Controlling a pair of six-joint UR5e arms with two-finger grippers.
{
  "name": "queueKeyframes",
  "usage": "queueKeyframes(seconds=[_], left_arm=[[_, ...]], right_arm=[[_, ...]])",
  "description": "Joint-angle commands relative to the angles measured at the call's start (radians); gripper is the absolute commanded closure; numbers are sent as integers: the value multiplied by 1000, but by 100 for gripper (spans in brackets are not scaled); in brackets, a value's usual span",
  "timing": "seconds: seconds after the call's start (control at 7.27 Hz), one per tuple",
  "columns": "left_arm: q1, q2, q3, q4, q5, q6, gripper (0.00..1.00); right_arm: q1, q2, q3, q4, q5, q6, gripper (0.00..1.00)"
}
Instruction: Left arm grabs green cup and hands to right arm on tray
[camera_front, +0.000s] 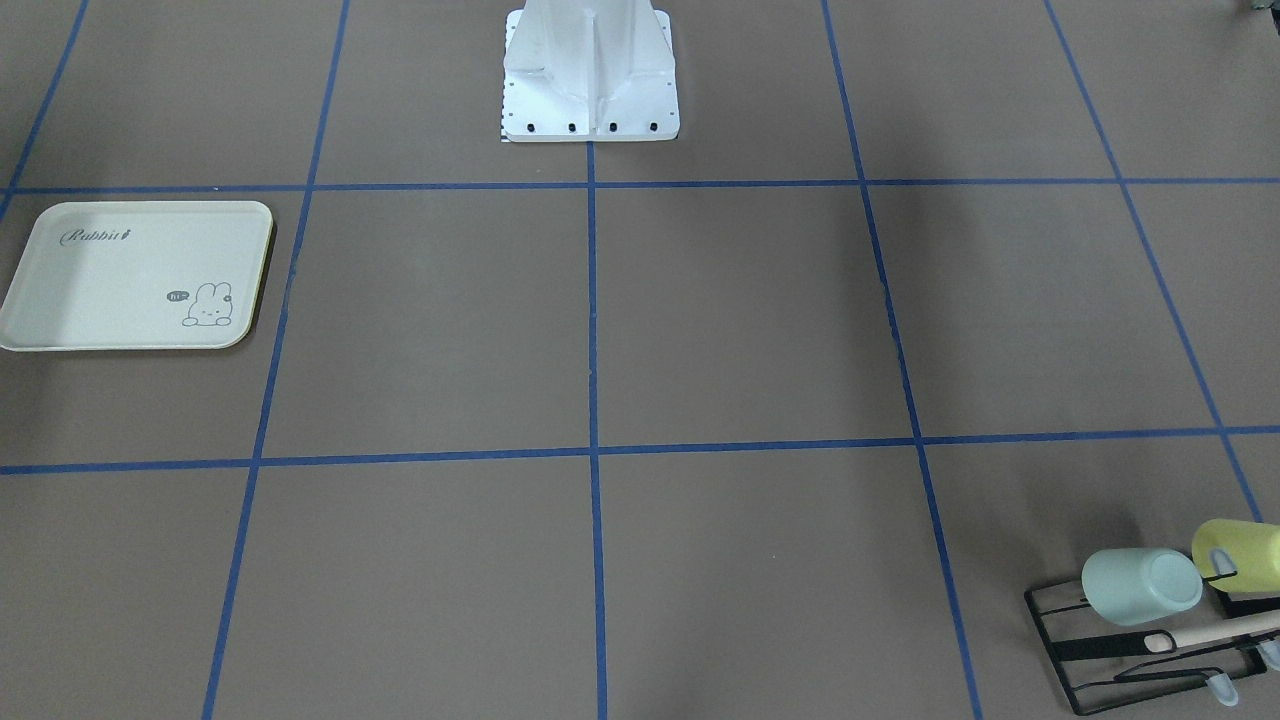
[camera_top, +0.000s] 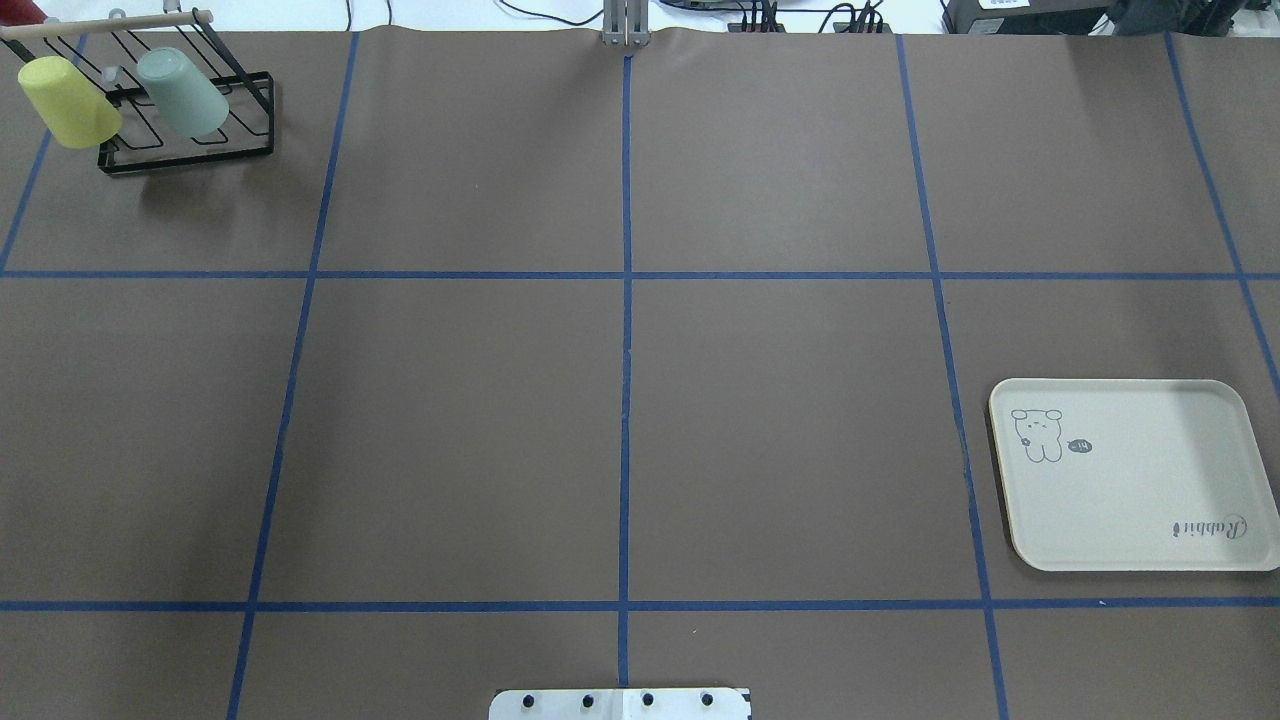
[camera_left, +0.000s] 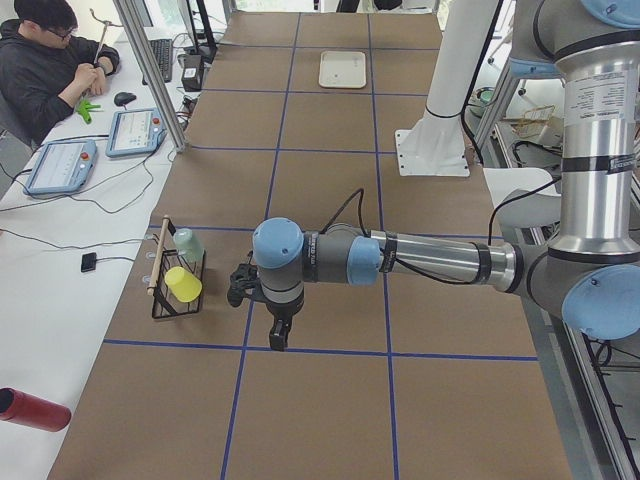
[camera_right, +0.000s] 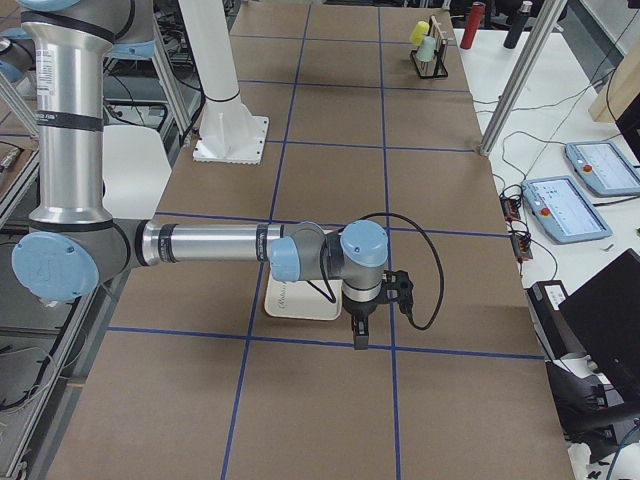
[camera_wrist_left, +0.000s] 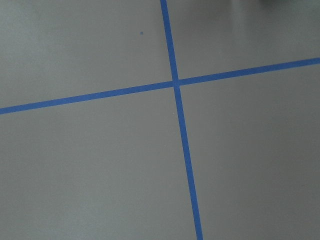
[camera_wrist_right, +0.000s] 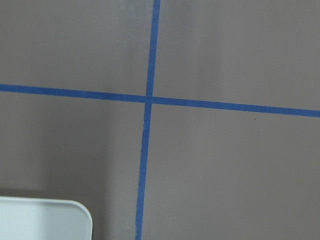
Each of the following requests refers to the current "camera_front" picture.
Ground pale green plastic cup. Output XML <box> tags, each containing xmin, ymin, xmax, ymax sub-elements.
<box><xmin>1082</xmin><ymin>548</ymin><xmax>1204</xmax><ymax>626</ymax></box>

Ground cream rabbit print tray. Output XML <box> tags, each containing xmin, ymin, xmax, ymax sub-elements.
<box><xmin>1</xmin><ymin>201</ymin><xmax>275</xmax><ymax>352</ymax></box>

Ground yellow plastic cup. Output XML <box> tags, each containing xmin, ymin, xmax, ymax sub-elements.
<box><xmin>1192</xmin><ymin>518</ymin><xmax>1279</xmax><ymax>594</ymax></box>

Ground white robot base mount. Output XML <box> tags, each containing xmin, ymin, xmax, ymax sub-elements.
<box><xmin>500</xmin><ymin>1</ymin><xmax>681</xmax><ymax>143</ymax></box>

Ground black wire cup rack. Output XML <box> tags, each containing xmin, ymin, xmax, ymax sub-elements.
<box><xmin>1023</xmin><ymin>579</ymin><xmax>1277</xmax><ymax>717</ymax></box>

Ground wooden rack handle rod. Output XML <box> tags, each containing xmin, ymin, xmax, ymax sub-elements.
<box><xmin>1140</xmin><ymin>610</ymin><xmax>1279</xmax><ymax>653</ymax></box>

